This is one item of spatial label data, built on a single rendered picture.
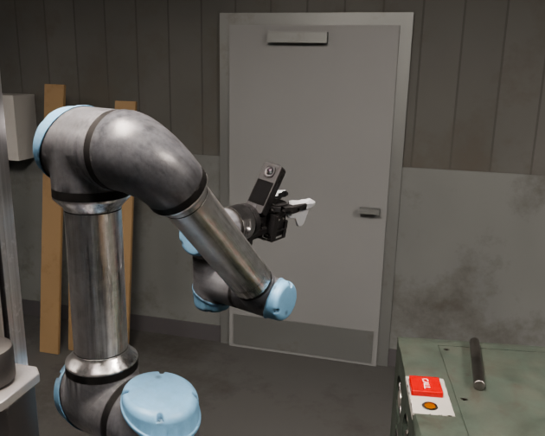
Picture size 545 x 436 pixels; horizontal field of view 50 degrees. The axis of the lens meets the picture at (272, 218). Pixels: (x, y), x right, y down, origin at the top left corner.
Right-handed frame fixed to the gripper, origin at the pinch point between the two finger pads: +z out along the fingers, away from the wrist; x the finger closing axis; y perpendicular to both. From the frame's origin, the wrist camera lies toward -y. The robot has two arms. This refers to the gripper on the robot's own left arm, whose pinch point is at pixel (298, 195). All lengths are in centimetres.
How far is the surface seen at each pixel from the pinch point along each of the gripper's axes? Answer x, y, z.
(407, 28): -76, -41, 211
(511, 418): 57, 25, -8
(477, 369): 47, 24, 2
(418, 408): 43, 27, -16
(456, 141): -39, 16, 226
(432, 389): 43, 26, -10
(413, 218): -50, 66, 217
